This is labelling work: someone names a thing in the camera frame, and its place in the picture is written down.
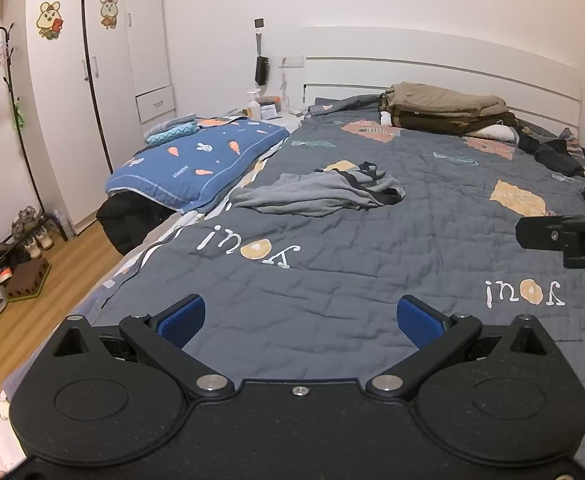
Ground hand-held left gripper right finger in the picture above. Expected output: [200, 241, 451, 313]
[366, 296, 556, 402]

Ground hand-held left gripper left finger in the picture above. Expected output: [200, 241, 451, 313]
[47, 294, 236, 401]

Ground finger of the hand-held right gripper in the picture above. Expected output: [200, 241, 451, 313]
[516, 215, 566, 250]

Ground grey sweatshirt with black trim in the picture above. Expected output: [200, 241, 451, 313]
[230, 161, 406, 218]

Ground pile of black clothes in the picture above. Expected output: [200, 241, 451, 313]
[517, 130, 585, 177]

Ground dark grey printed quilt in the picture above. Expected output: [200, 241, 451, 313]
[2, 95, 585, 461]

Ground black jacket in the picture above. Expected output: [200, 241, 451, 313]
[96, 192, 180, 256]

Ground white folded garment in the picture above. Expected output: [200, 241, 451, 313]
[465, 124, 521, 143]

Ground dark brown folded garment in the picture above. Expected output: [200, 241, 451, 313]
[390, 110, 521, 137]

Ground blue carrot print pillow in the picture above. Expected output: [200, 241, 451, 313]
[105, 117, 292, 213]

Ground brown hexagonal mat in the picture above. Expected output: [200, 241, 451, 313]
[5, 259, 52, 305]

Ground pair of beige boots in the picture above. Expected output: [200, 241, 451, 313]
[25, 227, 54, 260]

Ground black shoe rack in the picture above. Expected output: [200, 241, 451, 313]
[0, 212, 70, 286]

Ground khaki folded pants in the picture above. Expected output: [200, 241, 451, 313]
[383, 82, 508, 118]

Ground teal patterned folded towel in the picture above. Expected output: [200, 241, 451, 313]
[144, 122, 200, 146]

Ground pair of camouflage boots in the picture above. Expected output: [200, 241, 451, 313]
[11, 206, 43, 235]

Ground white bed headboard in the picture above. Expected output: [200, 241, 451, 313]
[300, 26, 583, 133]

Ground white nightstand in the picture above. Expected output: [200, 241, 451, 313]
[222, 105, 303, 133]

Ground dark grey pillow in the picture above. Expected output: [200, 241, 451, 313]
[307, 94, 388, 117]

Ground white wardrobe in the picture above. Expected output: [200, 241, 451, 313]
[25, 0, 178, 233]

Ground black coat rack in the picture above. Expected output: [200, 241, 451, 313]
[0, 25, 70, 241]

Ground rabbit sticker with red envelope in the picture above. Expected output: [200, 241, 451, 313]
[36, 1, 66, 40]

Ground rabbit wall sticker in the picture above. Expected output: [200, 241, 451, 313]
[98, 0, 119, 29]

